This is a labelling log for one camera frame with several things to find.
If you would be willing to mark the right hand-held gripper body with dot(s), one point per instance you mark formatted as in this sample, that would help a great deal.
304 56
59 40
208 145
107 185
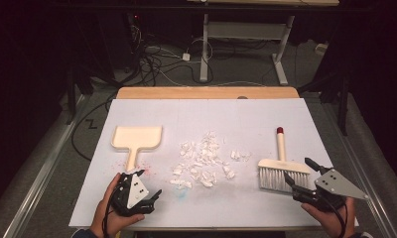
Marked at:
335 186

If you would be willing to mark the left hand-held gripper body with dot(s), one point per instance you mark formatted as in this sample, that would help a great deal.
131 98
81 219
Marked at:
133 193

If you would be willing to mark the cream brush with red tip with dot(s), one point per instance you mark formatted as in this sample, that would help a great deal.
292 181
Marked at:
281 167

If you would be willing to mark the cream plastic dustpan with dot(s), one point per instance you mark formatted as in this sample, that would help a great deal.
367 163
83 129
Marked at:
137 137

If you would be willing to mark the pile of white paper scraps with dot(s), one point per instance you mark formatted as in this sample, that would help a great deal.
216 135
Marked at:
203 158

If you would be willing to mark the person's right hand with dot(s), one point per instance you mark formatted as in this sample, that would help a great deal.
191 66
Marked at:
332 221

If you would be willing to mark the person's left hand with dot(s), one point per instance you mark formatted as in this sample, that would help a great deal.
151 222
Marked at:
102 214

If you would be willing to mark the black stand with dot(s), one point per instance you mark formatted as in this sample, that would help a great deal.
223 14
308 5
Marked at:
343 105
70 95

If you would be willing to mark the wooden table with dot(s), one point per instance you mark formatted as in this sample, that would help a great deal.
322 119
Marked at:
203 93

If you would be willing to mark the white power strip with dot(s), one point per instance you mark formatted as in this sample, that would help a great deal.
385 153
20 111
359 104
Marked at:
321 48

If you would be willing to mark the white power adapter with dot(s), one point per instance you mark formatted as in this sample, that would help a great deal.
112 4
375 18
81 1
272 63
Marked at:
186 57

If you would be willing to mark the metal floor rail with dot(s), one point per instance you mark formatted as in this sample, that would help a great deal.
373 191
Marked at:
44 168
362 172

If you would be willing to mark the white metal desk frame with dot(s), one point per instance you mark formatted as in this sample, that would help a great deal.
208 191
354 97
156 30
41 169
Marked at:
204 49

